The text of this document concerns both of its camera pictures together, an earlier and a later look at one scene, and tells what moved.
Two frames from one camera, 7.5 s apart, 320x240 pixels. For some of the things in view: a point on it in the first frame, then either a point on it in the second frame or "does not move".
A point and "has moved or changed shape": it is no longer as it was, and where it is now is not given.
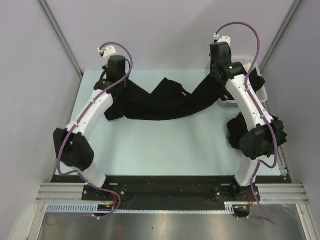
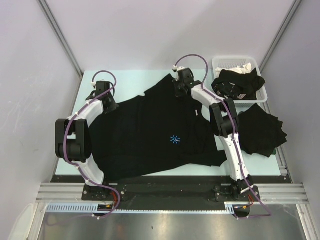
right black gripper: (212, 63) → (178, 93)
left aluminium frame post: (54, 21) does not move
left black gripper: (104, 67) → (113, 106)
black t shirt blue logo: (169, 100) has moved or changed shape
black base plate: (170, 193) does not move
